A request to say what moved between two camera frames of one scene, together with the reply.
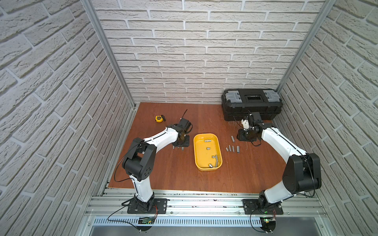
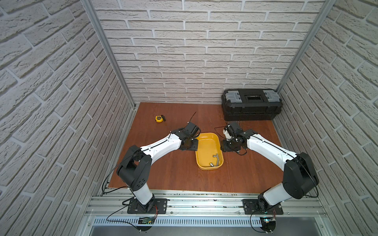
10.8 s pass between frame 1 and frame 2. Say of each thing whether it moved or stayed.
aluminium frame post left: stayed
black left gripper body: moved
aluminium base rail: stayed
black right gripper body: moved
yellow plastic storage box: stayed
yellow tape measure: stayed
